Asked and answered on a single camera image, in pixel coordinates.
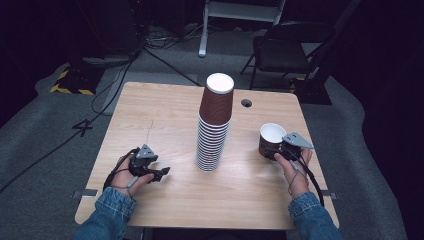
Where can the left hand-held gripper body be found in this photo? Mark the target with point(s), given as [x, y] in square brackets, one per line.
[141, 165]

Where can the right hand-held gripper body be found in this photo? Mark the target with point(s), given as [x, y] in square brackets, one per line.
[291, 151]

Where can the single brown paper cup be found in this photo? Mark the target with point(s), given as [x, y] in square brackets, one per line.
[271, 133]

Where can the stack of brown paper cups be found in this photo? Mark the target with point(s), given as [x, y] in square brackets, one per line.
[215, 110]

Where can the person's left hand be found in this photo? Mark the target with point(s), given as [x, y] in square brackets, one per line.
[123, 178]

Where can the person's right hand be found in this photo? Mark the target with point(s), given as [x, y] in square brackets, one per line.
[296, 180]

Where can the black folding chair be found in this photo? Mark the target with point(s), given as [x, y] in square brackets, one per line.
[283, 53]

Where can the black yellow striped stand base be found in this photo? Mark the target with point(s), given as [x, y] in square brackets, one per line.
[78, 81]

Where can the dark equipment cabinet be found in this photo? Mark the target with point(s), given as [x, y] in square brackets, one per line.
[113, 30]

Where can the white metal stand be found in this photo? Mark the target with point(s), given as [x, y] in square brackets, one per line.
[240, 11]

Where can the metal table bracket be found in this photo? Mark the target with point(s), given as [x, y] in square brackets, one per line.
[330, 194]
[86, 193]

